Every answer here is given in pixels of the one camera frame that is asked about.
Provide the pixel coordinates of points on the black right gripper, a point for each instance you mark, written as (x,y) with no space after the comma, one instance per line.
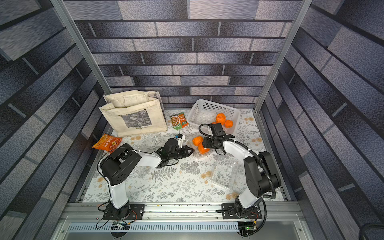
(208,141)

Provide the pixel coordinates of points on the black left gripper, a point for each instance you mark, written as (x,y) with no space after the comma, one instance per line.
(186,154)

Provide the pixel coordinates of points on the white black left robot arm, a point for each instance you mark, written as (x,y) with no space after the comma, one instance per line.
(116,168)

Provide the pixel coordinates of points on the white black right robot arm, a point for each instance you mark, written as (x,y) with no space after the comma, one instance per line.
(261,174)

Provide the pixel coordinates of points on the green red snack packet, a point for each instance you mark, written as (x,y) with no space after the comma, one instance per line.
(179,121)

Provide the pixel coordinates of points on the white plastic mesh basket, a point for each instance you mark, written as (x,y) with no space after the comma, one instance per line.
(205,112)

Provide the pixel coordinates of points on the cream canvas Monet tote bag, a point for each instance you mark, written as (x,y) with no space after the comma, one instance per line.
(135,113)

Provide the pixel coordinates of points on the orange instant noodle packet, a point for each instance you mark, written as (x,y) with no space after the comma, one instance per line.
(108,143)

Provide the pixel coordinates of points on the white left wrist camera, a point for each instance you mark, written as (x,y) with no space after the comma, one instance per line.
(180,138)

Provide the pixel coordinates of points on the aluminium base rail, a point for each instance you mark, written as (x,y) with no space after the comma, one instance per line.
(175,218)

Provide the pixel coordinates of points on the right aluminium frame post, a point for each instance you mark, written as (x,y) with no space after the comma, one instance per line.
(297,21)

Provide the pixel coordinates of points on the aluminium frame post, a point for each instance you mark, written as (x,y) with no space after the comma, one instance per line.
(297,21)
(81,43)

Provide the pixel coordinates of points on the left aluminium frame post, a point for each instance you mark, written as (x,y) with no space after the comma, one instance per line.
(81,43)

